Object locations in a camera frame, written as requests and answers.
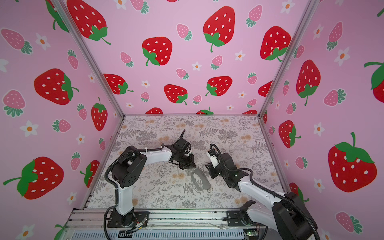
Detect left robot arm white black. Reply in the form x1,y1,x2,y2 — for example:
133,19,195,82
104,143,196,229

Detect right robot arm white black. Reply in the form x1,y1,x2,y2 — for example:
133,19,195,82
206,150,320,240

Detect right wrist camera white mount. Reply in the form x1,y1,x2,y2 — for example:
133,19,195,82
207,150,219,168

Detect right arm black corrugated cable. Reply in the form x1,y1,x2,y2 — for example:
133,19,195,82
209,143,321,240

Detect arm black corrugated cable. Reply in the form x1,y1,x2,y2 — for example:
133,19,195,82
209,143,321,240
103,143,169,193

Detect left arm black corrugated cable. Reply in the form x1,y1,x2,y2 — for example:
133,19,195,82
103,143,169,193

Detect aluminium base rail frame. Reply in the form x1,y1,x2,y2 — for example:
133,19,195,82
59,207,281,240

